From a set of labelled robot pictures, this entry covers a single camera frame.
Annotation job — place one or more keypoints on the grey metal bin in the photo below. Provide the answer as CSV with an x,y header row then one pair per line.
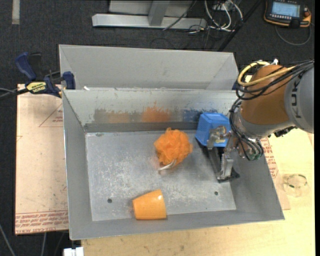
x,y
120,170

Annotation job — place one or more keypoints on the blue plastic box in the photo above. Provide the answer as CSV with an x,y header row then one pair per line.
x,y
207,125

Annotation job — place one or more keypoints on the black cylinder on white bracket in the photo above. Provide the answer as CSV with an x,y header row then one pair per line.
x,y
284,131

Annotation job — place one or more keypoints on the orange mesh bath pouf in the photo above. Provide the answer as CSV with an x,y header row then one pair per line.
x,y
173,146

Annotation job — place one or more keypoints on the brown cardboard board, red print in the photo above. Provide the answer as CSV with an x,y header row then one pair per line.
x,y
40,155

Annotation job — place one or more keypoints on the orange cup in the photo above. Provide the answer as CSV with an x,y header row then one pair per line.
x,y
150,206

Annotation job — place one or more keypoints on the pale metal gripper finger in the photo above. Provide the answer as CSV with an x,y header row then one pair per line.
x,y
214,140
227,166

